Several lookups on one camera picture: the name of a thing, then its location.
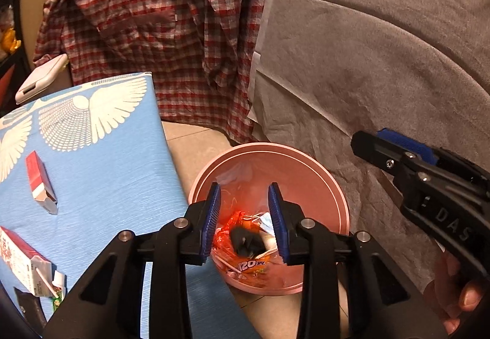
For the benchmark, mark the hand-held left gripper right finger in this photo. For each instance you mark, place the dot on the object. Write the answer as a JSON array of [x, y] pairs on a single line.
[[276, 224]]

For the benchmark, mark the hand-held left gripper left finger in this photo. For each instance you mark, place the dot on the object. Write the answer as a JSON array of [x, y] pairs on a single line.
[[212, 224]]

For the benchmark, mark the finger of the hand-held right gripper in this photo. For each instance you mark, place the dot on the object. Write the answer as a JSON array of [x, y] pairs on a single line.
[[379, 153], [411, 145]]

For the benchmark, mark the blue face mask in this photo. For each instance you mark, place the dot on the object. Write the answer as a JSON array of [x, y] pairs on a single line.
[[264, 220]]

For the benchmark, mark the red plastic bag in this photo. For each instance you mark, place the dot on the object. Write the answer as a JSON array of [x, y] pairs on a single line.
[[224, 237]]

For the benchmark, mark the white tissue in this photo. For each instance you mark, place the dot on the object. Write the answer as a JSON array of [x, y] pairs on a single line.
[[271, 243]]

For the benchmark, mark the black bag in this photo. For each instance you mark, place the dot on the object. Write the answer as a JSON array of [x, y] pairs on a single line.
[[247, 241]]

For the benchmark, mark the pink trash bin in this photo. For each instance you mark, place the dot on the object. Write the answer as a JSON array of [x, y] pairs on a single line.
[[329, 193]]

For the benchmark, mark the person's right hand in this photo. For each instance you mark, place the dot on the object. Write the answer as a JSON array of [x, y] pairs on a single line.
[[455, 297]]

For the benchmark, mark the orange snack wrapper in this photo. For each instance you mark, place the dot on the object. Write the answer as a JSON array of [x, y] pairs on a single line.
[[252, 266]]

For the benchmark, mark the grey cloth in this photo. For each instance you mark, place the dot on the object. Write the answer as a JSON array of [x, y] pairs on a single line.
[[363, 36]]

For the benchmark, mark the blue printed tablecloth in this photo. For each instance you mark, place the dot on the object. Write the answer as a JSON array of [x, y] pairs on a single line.
[[99, 178]]

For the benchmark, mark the small white tube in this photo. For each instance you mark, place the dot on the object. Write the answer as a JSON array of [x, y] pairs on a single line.
[[59, 283]]

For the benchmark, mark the green snack wrapper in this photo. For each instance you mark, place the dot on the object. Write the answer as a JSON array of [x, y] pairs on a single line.
[[57, 302]]

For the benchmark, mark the red and white small box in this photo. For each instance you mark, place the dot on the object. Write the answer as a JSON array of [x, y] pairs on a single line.
[[38, 178]]

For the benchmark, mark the white milk carton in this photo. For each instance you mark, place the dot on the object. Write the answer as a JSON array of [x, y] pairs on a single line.
[[19, 262]]

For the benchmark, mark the black wallet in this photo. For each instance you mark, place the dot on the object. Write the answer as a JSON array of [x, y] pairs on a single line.
[[30, 312]]

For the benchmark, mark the red plaid shirt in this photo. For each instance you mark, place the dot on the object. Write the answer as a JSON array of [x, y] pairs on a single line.
[[153, 29]]

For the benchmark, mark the black shelf rack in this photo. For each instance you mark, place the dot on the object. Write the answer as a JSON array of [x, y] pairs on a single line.
[[17, 59]]

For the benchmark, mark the yellow toy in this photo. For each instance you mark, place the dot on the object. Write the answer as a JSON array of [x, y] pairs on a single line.
[[9, 40]]

